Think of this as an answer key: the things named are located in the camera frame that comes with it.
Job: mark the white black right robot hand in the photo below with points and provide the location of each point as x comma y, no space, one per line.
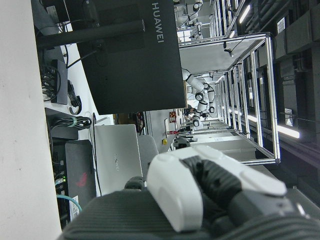
175,190

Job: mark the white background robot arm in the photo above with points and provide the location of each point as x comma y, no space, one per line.
200,95

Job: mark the silver Huawei laptop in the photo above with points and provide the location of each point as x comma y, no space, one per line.
117,160

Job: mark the black bag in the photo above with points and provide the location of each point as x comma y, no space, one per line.
80,170

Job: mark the black Huawei monitor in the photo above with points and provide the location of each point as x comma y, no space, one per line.
135,70

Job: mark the black dock box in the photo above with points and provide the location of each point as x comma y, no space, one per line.
61,82

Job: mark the aluminium frame cage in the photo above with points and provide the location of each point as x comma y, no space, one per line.
271,100

